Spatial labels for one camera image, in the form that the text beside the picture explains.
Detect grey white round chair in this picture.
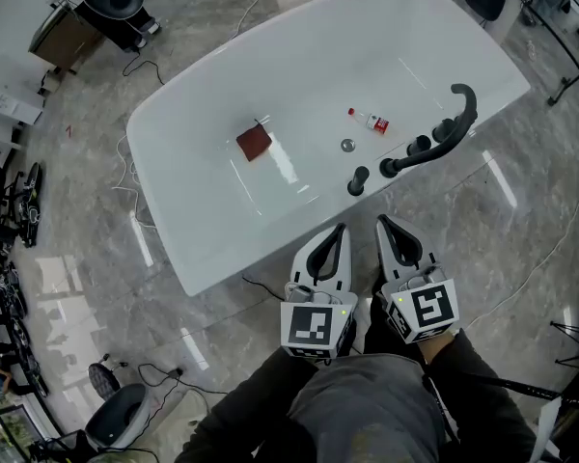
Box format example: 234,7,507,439
83,382,152,451

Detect long white floor cable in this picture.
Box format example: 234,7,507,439
464,169,579,331

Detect white cardboard box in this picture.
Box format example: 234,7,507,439
0,72,45,125

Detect black round stool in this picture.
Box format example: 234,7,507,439
87,353,129,402

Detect red-brown sponge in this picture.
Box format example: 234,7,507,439
235,122,274,162

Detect clear plastic bottle red label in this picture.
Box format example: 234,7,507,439
347,107,391,137

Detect brown wooden cabinet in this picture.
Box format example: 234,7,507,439
28,5,105,74

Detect person's leg black trousers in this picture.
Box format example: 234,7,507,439
351,282,427,370

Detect person's grey shirt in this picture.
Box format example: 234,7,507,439
289,354,446,463

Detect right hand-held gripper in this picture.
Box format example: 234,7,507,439
375,214,461,345

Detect long black floor cable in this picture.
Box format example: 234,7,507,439
138,363,229,417

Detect black faucet knob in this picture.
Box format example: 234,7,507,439
431,118,455,143
406,134,432,157

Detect short black floor cable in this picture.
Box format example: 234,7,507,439
241,274,287,304

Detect person's right forearm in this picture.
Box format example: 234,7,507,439
417,328,537,463

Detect black curved faucet spout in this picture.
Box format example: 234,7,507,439
379,83,480,179

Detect white bathtub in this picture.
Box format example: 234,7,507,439
125,0,533,298

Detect pile of black equipment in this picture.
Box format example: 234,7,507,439
0,159,50,399

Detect black equipment on floor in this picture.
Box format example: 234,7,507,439
16,161,45,249

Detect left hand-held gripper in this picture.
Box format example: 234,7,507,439
280,223,359,363

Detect black rod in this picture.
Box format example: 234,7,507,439
477,373,564,400

